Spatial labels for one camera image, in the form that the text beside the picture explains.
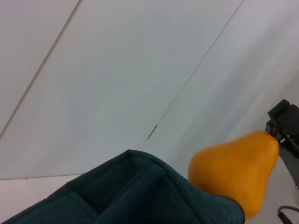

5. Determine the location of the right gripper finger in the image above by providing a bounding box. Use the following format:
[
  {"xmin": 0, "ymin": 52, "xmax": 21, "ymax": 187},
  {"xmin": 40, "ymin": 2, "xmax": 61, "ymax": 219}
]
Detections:
[
  {"xmin": 265, "ymin": 99, "xmax": 299, "ymax": 141},
  {"xmin": 278, "ymin": 137, "xmax": 299, "ymax": 188}
]

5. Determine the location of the yellow orange pear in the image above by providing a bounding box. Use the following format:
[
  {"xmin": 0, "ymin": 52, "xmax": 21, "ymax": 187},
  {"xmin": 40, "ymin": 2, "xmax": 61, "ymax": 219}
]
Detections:
[{"xmin": 188, "ymin": 130, "xmax": 280, "ymax": 220}]

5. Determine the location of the dark teal lunch bag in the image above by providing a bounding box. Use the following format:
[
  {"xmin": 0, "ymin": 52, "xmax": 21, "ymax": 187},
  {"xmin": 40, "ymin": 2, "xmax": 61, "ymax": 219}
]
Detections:
[{"xmin": 0, "ymin": 149, "xmax": 245, "ymax": 224}]

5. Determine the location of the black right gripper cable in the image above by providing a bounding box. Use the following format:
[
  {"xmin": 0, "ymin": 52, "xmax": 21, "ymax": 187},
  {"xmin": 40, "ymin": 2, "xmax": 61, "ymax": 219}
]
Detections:
[{"xmin": 277, "ymin": 205, "xmax": 299, "ymax": 224}]

